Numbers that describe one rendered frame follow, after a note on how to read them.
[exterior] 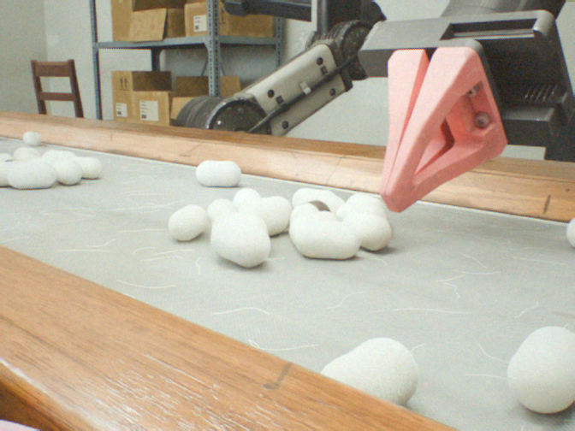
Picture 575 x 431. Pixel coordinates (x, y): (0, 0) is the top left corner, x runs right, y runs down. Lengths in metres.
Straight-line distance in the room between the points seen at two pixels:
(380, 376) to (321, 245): 0.16
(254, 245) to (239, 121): 0.77
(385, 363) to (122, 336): 0.07
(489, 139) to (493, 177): 0.13
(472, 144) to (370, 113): 2.64
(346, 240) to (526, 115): 0.11
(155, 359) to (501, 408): 0.10
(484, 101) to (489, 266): 0.08
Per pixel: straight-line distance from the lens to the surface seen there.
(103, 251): 0.37
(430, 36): 0.36
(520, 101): 0.37
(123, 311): 0.20
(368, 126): 3.01
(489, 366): 0.23
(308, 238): 0.33
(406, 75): 0.34
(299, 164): 0.59
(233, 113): 1.07
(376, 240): 0.35
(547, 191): 0.47
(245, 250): 0.32
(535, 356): 0.20
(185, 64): 4.03
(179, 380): 0.16
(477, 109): 0.36
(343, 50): 1.22
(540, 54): 0.35
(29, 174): 0.57
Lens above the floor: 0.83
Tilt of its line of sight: 12 degrees down
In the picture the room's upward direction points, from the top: straight up
